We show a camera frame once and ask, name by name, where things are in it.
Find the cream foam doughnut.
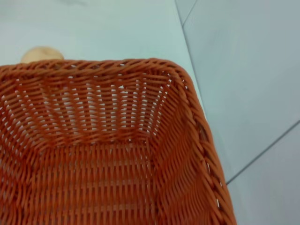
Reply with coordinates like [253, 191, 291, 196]
[20, 46, 64, 64]

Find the orange woven plastic basket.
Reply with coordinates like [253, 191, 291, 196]
[0, 58, 237, 225]

